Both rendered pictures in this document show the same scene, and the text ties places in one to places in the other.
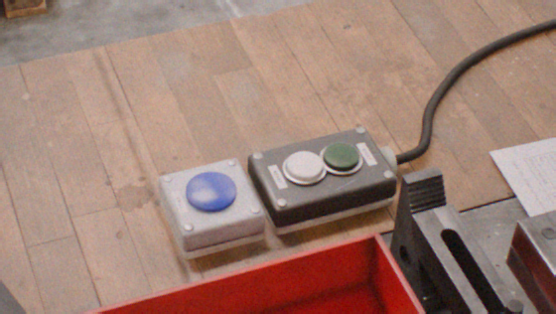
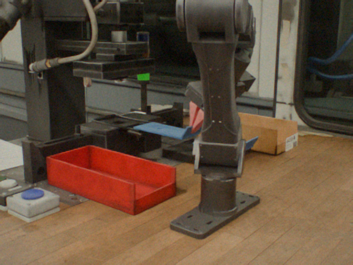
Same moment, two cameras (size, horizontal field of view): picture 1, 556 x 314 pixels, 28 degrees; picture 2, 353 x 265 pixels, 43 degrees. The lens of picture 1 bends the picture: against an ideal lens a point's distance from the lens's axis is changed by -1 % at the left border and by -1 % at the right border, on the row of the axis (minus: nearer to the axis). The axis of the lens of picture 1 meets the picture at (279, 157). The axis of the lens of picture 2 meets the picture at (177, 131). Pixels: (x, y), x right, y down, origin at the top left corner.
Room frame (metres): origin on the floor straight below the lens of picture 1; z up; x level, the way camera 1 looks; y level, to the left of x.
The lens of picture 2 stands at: (0.73, 0.84, 1.24)
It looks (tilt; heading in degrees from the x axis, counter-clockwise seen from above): 14 degrees down; 242
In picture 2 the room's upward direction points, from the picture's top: straight up
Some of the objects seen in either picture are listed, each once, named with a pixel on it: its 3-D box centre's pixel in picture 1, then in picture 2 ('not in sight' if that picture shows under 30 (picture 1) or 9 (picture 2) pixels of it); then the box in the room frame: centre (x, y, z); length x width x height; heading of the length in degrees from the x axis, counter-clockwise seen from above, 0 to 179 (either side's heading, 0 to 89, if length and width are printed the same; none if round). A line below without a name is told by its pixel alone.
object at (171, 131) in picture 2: not in sight; (169, 125); (0.27, -0.05, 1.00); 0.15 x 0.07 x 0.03; 115
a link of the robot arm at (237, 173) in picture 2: not in sight; (218, 156); (0.31, 0.21, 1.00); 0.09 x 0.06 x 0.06; 137
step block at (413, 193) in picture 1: (431, 240); (39, 158); (0.55, -0.12, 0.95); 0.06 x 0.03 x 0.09; 23
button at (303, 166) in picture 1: (304, 172); (8, 186); (0.63, -0.02, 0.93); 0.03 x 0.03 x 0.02
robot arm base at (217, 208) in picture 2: not in sight; (218, 193); (0.31, 0.22, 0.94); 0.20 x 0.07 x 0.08; 23
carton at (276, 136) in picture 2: not in sight; (246, 132); (-0.02, -0.15, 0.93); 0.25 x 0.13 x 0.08; 113
